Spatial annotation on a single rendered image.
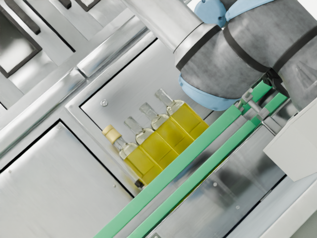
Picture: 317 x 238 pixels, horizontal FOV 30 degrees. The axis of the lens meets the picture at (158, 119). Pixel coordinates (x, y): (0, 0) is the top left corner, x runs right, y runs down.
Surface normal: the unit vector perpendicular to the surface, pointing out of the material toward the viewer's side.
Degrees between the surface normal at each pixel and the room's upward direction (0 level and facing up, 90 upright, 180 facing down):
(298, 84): 68
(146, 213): 90
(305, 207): 90
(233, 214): 90
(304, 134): 90
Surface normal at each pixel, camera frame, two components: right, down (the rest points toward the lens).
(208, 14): -0.41, 0.21
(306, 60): -0.54, -0.15
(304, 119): 0.00, -0.20
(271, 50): -0.68, 0.44
